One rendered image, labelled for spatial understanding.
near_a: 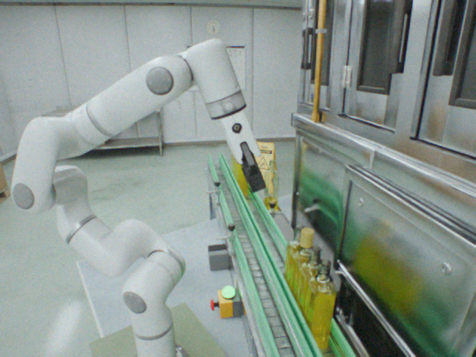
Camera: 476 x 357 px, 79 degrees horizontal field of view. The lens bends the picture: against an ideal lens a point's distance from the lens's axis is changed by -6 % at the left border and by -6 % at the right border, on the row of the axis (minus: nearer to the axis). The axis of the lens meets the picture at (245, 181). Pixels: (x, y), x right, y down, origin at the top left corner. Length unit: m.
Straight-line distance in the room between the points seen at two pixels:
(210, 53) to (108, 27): 6.01
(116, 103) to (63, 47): 6.17
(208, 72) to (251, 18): 6.04
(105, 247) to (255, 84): 6.03
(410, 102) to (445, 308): 0.39
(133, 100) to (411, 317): 0.68
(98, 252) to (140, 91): 0.35
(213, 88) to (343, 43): 0.49
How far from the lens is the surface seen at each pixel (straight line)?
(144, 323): 0.75
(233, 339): 1.09
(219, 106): 0.57
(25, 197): 0.69
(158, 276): 0.71
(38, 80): 6.92
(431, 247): 0.65
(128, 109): 0.57
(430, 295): 0.68
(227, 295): 1.10
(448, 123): 0.65
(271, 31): 6.67
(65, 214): 0.76
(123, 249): 0.72
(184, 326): 1.01
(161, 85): 0.54
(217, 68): 0.57
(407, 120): 0.71
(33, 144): 0.66
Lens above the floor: 1.57
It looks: 21 degrees down
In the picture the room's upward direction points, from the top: straight up
